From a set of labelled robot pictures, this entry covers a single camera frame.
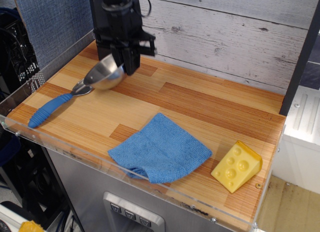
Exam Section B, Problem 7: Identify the white grooved appliance top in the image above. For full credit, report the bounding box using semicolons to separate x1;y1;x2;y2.
284;86;320;145

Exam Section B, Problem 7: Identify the dark grey left post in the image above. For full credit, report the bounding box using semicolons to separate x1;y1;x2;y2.
90;0;115;60

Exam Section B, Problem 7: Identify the dark grey post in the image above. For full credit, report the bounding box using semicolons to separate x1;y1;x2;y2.
279;0;320;116
90;0;115;60

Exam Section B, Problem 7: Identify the black plastic crate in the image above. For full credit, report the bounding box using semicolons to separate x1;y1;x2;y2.
0;7;39;97

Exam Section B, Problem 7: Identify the yellow plastic cheese wedge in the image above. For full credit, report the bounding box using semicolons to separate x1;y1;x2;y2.
210;141;263;193

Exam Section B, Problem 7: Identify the blue-handled metal spoon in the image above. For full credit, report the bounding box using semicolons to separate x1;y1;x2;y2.
28;86;93;128

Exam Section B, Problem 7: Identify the stainless steel two-handled bowl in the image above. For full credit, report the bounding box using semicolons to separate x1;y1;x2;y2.
72;54;126;92

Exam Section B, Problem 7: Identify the yellow object bottom left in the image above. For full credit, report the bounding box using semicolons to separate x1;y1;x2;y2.
18;221;44;232

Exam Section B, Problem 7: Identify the blue microfiber cloth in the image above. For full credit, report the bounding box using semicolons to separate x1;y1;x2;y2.
108;113;212;184

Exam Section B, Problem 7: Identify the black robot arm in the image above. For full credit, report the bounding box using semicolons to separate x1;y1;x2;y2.
90;0;156;75

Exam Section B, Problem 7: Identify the clear acrylic table guard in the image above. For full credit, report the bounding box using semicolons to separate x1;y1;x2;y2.
0;33;285;232

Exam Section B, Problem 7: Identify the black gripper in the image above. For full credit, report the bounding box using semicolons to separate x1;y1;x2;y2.
104;6;156;75

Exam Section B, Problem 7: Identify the silver dispenser button panel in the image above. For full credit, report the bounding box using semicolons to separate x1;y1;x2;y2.
103;192;166;232

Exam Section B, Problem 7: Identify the dark grey right post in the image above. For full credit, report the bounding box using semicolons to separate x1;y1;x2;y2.
279;0;320;116

